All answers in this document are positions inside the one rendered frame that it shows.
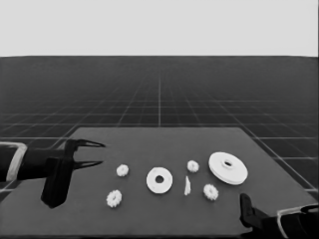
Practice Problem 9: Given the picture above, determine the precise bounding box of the small thin T-shaped piece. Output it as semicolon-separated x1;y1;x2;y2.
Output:
183;175;192;197

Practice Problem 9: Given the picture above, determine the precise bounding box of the white round carrier with pins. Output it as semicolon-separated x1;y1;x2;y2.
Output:
146;166;174;195

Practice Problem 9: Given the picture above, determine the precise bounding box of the large thick white disc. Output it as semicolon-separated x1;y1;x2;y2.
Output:
207;151;249;186

